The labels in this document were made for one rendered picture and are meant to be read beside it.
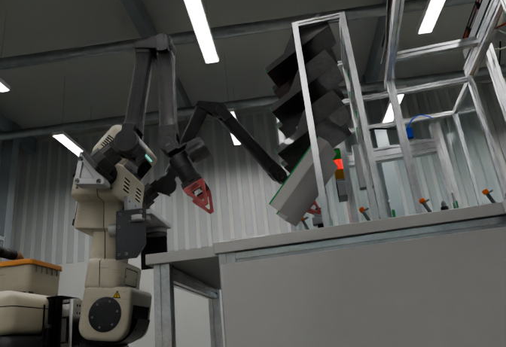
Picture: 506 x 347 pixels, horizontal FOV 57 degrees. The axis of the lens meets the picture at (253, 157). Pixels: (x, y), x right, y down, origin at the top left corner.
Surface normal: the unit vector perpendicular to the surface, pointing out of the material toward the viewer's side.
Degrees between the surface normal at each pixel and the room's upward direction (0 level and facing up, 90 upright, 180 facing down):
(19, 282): 92
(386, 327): 90
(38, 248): 90
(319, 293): 90
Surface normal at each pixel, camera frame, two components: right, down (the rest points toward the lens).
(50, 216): -0.10, -0.35
